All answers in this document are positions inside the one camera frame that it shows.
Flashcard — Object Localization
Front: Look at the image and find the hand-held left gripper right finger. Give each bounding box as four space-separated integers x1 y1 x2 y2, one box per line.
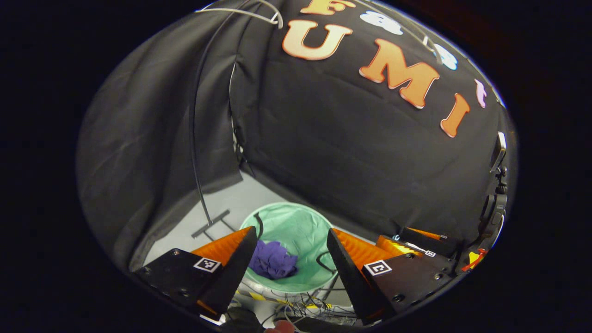
327 228 456 326

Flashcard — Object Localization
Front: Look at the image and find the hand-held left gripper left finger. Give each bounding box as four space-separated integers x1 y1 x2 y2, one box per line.
134 226 258 320

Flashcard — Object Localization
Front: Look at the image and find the purple corduroy jacket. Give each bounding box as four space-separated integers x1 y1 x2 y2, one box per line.
249 240 299 280

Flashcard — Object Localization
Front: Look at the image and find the green laundry hamper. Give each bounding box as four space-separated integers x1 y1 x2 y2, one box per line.
238 202 340 303

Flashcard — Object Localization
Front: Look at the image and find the black clothes rack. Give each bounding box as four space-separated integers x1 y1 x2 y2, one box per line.
189 0 253 239

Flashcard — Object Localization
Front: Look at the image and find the plain white hanger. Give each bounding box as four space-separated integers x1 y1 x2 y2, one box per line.
197 0 284 29

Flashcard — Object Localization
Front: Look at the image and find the black backdrop cloth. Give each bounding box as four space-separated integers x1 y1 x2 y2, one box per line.
76 5 259 271
230 0 514 246

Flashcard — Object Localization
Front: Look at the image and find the tangle of cables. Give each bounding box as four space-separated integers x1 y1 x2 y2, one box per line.
234 289 359 327

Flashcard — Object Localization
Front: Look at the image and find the black mount with silver device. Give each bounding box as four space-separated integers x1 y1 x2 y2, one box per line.
480 132 509 239

